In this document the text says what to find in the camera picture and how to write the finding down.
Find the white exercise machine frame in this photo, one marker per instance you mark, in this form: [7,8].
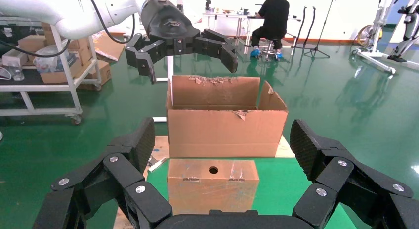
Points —
[379,21]

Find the tall brown carton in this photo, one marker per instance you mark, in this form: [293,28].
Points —
[82,47]

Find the large open cardboard carton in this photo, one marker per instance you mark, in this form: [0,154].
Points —
[226,135]

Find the white and black machine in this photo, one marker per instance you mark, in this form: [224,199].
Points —
[409,24]

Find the brown carton with label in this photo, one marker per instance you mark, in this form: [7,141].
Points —
[101,73]

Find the small brown carton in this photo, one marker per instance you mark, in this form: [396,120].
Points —
[31,43]

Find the small brown cardboard box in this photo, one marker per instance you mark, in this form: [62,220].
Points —
[209,194]

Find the white shelf cart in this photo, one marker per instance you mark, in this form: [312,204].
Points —
[70,73]

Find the white cardboard box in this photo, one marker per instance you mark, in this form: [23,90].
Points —
[14,57]

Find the chrome swivel stool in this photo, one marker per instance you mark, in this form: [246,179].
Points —
[269,50]

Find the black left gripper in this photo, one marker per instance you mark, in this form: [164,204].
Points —
[167,24]

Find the black curved pole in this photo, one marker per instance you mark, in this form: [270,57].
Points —
[300,27]
[310,27]

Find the clear plastic bag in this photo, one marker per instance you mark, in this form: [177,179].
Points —
[49,58]

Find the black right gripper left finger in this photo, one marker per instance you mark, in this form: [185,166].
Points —
[108,188]

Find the clear plastic cup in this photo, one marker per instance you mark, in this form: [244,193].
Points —
[17,73]

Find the low wide brown carton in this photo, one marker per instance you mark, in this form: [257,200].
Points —
[55,77]

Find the black microphone tripod stand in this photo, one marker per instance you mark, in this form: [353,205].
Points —
[316,51]

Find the flat cardboard sheet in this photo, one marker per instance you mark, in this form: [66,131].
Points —
[108,45]

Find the seated person in black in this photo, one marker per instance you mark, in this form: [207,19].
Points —
[273,14]

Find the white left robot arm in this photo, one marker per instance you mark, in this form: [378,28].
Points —
[65,11]

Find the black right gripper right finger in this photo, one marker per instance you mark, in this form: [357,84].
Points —
[353,191]

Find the white desk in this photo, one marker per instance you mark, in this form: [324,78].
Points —
[229,16]

